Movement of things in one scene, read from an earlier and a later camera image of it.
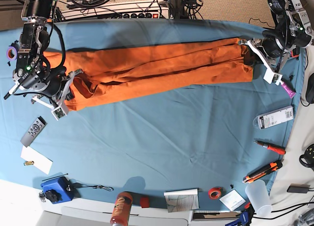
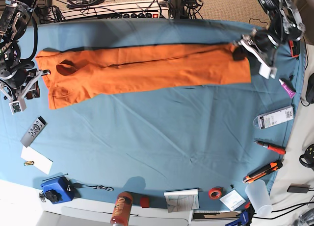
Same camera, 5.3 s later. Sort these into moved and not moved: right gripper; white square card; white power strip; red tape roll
Moved: right gripper
Not moved: white power strip; white square card; red tape roll
